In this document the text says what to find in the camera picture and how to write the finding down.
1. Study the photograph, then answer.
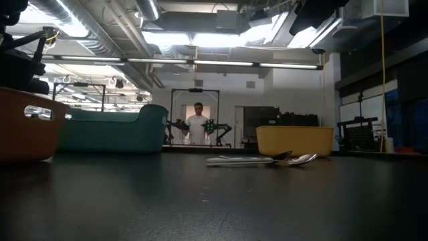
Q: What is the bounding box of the background workstation table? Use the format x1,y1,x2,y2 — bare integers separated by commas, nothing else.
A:
162,143,232,151

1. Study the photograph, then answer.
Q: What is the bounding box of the black wire rack cart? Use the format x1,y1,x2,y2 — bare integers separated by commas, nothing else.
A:
336,116,381,152

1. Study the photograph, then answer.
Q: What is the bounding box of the orange plastic bin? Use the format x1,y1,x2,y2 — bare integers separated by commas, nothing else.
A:
0,86,72,165

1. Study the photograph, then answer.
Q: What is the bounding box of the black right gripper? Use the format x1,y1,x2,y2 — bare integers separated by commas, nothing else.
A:
288,0,351,37

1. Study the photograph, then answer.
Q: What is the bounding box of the silver spoon pale blue handle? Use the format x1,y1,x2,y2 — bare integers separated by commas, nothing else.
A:
205,153,318,167

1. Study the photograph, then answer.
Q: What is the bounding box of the person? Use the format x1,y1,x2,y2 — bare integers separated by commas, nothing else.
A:
182,102,212,145

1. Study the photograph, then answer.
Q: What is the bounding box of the blue wall panel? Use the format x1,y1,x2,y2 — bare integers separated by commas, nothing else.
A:
384,88,428,155

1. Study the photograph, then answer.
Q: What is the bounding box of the grey ceiling unit box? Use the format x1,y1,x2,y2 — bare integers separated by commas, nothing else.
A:
216,9,242,31

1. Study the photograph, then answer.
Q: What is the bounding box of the round ceiling cable reel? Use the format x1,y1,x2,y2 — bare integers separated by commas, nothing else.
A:
45,26,61,46

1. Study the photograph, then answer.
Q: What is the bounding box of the iridescent rainbow spoon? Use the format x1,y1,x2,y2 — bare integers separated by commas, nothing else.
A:
271,150,294,161

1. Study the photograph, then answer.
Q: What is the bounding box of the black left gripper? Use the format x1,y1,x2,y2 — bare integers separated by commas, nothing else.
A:
0,48,50,95

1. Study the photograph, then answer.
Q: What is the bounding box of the round silver air duct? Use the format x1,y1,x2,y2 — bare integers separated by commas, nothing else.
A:
135,0,162,21

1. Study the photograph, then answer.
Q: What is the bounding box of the black background station frame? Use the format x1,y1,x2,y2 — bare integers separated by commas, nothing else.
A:
169,88,221,147
52,82,107,113

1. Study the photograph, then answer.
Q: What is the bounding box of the long ceiling light bar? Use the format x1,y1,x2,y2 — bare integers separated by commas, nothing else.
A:
41,55,324,71

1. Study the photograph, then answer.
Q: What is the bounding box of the yellow plastic bin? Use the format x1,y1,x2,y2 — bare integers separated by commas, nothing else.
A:
255,125,335,157

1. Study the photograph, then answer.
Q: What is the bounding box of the teal plastic bin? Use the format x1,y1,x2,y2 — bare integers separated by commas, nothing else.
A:
57,103,170,154

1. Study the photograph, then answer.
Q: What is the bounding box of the black background cabinet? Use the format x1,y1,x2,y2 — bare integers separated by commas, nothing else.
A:
243,106,320,150

